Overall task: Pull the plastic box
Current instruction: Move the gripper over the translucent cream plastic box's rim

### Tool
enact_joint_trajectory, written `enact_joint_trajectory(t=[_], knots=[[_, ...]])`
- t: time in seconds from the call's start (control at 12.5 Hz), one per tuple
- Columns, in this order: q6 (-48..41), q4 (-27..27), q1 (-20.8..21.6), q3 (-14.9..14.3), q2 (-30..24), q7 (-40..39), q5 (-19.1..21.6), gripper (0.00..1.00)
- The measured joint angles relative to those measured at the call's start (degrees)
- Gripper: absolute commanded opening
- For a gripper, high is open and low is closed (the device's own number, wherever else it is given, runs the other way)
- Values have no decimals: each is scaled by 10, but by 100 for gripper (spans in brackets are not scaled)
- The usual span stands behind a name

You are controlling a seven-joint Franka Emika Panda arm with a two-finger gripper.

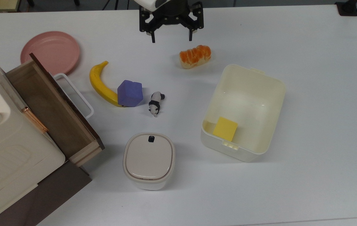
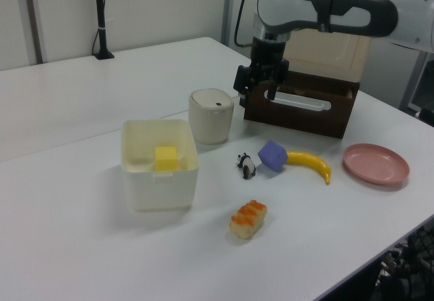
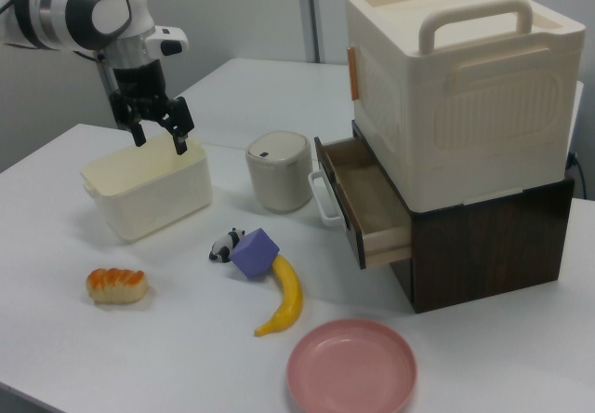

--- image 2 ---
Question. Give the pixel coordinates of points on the yellow foam block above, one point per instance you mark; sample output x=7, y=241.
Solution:
x=166, y=158

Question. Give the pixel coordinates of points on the beige lidded trash can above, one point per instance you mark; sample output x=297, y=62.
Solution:
x=210, y=121

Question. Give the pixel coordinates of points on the small panda figurine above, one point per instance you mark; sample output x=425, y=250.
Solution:
x=248, y=167

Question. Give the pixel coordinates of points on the toy bread with orange topping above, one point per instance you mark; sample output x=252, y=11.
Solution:
x=247, y=219

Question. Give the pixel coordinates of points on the black mesh chair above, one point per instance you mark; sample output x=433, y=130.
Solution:
x=413, y=267

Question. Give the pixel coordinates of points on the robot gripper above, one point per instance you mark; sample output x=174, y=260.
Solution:
x=268, y=67

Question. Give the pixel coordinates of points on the pink plastic plate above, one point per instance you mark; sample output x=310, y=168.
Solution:
x=376, y=162

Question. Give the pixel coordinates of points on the yellow toy banana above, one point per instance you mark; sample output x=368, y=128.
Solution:
x=315, y=162

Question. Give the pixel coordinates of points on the purple foam cube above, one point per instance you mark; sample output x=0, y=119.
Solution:
x=273, y=155

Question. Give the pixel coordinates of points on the dark brown wooden drawer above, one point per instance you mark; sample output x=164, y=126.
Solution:
x=298, y=123

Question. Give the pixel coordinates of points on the cream plastic box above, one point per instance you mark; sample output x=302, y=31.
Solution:
x=159, y=192

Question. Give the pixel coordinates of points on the black pole stand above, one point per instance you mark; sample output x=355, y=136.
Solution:
x=101, y=26

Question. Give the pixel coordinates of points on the cream plastic cabinet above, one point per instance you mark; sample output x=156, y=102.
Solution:
x=325, y=50

